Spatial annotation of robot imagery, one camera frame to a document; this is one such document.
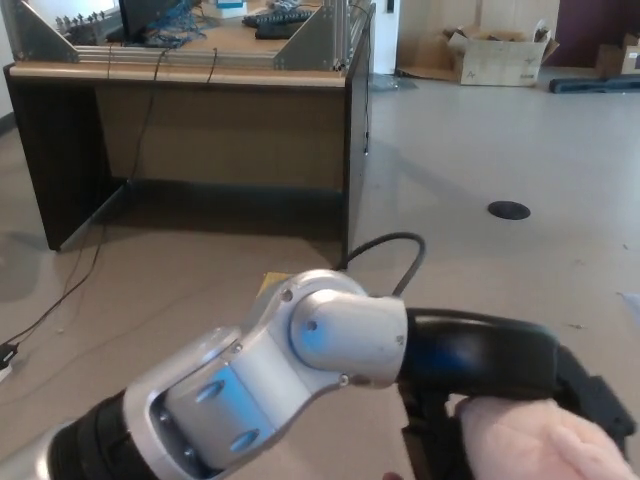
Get dark wooden desk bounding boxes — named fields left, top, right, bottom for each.
left=2, top=2, right=377, bottom=271

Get clear plastic wrap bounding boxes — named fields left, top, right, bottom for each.
left=369, top=74, right=419, bottom=92

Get black monitor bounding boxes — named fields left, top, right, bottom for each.
left=105, top=0, right=184, bottom=44

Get blue cable bundle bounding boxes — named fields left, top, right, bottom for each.
left=144, top=0, right=209, bottom=49

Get pink plush dumpling with sunglasses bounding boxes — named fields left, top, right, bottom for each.
left=452, top=397, right=636, bottom=480

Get black metal bracket row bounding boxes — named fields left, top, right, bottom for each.
left=55, top=13, right=119, bottom=44

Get small closed cardboard box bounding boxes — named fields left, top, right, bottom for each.
left=595, top=34, right=640, bottom=77

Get black round floor cover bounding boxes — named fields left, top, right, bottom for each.
left=488, top=200, right=532, bottom=220

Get open cardboard box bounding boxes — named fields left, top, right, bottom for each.
left=442, top=27, right=560, bottom=87

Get thin black hanging cable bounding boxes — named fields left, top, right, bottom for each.
left=361, top=4, right=374, bottom=154

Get dark blue foam piece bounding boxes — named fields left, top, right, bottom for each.
left=548, top=75, right=640, bottom=95

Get white box with tag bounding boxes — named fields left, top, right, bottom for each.
left=214, top=0, right=250, bottom=19

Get yellow paper sheet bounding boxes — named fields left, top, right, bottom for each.
left=254, top=271, right=291, bottom=301

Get aluminium extrusion frame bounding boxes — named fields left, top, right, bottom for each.
left=2, top=0, right=376, bottom=74

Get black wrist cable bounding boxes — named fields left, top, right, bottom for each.
left=344, top=232, right=427, bottom=299

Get long black power cable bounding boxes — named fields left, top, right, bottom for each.
left=7, top=49, right=166, bottom=346

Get black keyboard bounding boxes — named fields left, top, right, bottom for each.
left=242, top=9, right=311, bottom=27

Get black flat case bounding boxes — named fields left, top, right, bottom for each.
left=254, top=22, right=301, bottom=40

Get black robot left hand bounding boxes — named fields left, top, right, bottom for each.
left=397, top=304, right=634, bottom=480

